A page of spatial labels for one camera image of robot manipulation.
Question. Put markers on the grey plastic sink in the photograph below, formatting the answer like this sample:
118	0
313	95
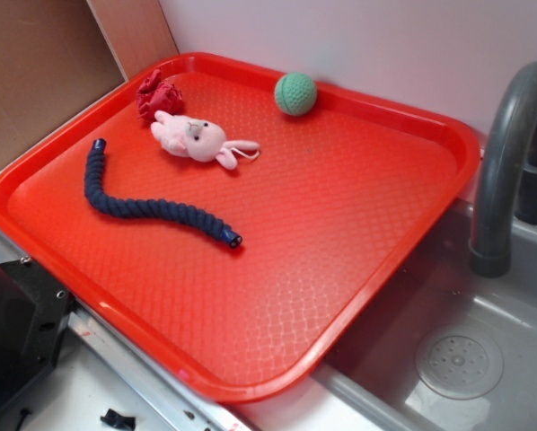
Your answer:
440	348

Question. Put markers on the grey toy faucet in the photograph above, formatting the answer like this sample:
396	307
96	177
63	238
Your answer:
507	186

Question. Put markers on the crumpled red cloth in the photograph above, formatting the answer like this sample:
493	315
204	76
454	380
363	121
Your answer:
155	94

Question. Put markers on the green dimpled ball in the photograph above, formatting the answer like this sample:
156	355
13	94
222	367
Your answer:
295	94

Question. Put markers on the pink plush bunny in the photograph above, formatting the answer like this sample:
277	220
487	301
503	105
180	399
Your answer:
200	140

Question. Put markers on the silver metal rail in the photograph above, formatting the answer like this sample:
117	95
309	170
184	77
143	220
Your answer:
97	370

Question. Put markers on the brown cardboard panel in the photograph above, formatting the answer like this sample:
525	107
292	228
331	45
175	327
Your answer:
59	57

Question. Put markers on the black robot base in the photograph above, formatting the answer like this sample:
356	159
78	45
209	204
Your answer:
34	310

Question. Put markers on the black tape scrap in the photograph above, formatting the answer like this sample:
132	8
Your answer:
118	421

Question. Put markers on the red plastic tray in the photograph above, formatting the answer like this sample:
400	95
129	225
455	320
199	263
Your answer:
237	282

